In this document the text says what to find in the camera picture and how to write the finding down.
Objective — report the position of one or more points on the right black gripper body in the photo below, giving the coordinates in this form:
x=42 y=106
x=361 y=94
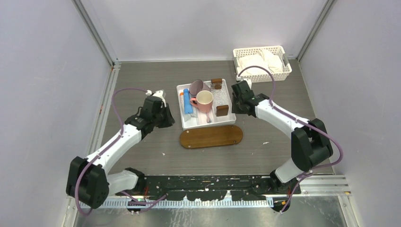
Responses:
x=236 y=107

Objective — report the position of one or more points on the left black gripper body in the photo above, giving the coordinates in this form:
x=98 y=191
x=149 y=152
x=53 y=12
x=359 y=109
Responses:
x=162 y=119

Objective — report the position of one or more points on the pink mug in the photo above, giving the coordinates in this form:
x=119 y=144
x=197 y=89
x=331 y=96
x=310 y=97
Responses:
x=203 y=101

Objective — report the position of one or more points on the white plastic tray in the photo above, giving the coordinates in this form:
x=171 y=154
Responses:
x=198 y=119

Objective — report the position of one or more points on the oval wooden tray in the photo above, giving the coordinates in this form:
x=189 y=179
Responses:
x=211 y=137

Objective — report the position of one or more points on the purple mug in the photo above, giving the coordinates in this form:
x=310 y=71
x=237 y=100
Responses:
x=198 y=86

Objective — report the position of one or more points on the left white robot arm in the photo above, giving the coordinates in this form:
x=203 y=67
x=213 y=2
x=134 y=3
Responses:
x=89 y=180

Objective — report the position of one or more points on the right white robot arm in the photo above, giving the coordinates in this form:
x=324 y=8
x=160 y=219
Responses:
x=309 y=143

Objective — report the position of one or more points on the blue toothpaste tube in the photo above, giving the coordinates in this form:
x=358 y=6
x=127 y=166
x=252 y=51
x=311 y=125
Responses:
x=186 y=102

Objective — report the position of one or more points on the clear glass holder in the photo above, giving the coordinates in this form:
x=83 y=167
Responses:
x=219 y=97

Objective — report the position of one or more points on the brown wooden block back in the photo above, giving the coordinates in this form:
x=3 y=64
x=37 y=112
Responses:
x=216 y=83

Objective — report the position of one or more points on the white towels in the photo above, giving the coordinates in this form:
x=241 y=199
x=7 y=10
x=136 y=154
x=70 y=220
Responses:
x=264 y=59

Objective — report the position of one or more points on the white basket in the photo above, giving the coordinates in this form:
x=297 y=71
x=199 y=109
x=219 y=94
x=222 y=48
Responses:
x=256 y=73

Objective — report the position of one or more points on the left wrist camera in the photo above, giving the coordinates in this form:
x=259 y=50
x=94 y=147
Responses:
x=158 y=93

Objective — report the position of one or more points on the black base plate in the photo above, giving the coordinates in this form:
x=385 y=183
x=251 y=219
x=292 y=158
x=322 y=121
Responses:
x=209 y=187

